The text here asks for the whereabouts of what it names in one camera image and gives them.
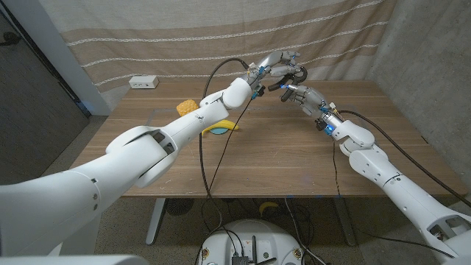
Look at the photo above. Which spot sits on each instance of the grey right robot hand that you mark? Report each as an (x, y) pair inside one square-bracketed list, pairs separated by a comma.
[(312, 101)]

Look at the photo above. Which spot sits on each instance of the white door frame post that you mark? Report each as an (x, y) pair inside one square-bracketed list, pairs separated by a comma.
[(62, 55)]

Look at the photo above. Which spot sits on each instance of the black hand grip exerciser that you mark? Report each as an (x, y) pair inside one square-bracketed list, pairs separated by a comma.
[(276, 85)]

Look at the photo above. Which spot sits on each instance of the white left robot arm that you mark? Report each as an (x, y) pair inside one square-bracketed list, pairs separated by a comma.
[(147, 147)]

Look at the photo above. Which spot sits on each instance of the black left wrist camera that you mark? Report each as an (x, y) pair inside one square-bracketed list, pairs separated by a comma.
[(260, 91)]

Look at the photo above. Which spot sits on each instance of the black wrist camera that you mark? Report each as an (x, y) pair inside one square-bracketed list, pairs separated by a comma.
[(260, 91), (321, 125)]

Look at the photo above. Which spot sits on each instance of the dark grey door panel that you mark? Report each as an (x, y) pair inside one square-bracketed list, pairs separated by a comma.
[(37, 110)]

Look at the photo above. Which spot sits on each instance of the yellow toy banana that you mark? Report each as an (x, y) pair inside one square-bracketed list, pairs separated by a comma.
[(230, 126)]

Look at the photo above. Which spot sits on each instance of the brown striped woven mat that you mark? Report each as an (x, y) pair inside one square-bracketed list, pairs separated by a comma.
[(184, 29)]

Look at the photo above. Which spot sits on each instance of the blue round disc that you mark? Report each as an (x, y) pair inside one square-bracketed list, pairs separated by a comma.
[(219, 131)]

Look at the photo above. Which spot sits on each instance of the yellow banana under table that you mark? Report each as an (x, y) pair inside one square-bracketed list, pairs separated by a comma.
[(265, 206)]

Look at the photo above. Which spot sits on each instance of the round black floor fan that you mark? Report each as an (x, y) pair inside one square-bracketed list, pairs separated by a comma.
[(179, 206)]

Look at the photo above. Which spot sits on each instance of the white table leg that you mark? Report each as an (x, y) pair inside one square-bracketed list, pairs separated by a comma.
[(154, 224)]

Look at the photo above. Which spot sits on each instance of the white robot torso base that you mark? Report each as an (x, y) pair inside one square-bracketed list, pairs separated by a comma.
[(272, 235)]

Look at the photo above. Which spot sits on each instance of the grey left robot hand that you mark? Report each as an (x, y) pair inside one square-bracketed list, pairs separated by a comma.
[(272, 60)]

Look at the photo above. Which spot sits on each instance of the grey table leg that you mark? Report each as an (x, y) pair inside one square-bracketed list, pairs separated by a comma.
[(346, 224)]

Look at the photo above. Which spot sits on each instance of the white power outlet box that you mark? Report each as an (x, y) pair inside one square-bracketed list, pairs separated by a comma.
[(143, 82)]

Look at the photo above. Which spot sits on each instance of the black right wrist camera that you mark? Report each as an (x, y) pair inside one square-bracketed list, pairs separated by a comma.
[(321, 125)]

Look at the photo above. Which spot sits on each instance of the orange bumpy toy fruit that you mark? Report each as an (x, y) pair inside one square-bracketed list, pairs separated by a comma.
[(185, 107)]

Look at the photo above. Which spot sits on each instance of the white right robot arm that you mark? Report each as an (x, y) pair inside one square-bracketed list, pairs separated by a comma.
[(386, 173)]

